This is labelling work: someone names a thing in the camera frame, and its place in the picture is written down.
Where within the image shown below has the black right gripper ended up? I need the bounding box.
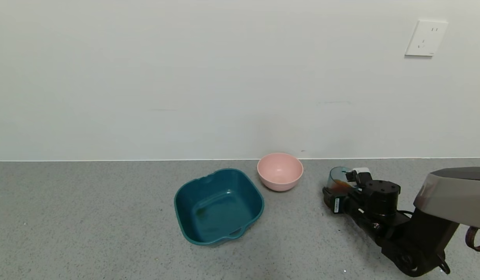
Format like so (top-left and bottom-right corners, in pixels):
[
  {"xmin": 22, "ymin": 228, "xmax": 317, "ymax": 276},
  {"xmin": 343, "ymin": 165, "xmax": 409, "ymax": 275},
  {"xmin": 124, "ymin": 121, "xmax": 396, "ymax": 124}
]
[{"xmin": 322, "ymin": 187, "xmax": 365, "ymax": 214}]

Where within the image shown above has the brown liquid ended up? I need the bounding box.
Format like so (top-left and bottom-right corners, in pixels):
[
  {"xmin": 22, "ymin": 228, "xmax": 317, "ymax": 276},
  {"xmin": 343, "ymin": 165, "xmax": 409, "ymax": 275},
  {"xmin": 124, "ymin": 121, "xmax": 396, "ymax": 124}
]
[{"xmin": 329, "ymin": 180, "xmax": 355, "ymax": 194}]

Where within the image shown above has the translucent blue plastic cup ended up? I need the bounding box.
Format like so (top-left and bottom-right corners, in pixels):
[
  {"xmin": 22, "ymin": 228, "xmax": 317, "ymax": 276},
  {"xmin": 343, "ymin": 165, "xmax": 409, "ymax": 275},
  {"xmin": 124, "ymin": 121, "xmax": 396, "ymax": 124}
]
[{"xmin": 328, "ymin": 166, "xmax": 359, "ymax": 194}]

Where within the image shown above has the pink round bowl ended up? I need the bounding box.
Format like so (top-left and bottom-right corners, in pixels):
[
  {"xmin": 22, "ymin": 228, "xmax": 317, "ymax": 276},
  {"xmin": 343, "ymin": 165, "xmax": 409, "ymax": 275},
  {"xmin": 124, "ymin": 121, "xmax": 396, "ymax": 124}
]
[{"xmin": 257, "ymin": 152, "xmax": 304, "ymax": 192}]

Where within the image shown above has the teal square plastic basin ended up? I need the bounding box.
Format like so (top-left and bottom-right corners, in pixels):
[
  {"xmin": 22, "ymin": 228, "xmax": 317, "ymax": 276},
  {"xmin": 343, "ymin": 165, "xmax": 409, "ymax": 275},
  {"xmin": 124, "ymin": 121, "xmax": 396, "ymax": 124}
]
[{"xmin": 174, "ymin": 168, "xmax": 265, "ymax": 245}]

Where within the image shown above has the brown strap loop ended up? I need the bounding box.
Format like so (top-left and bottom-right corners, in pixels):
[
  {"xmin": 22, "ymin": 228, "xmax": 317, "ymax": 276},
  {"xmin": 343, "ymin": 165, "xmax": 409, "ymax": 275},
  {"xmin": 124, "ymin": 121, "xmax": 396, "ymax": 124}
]
[{"xmin": 465, "ymin": 226, "xmax": 480, "ymax": 252}]

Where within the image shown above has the white wall power outlet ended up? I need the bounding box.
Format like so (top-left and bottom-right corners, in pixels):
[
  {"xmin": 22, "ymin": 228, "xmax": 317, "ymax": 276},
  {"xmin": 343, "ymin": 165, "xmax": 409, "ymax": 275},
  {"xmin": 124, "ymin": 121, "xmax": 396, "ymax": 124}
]
[{"xmin": 405, "ymin": 20, "xmax": 449, "ymax": 57}]

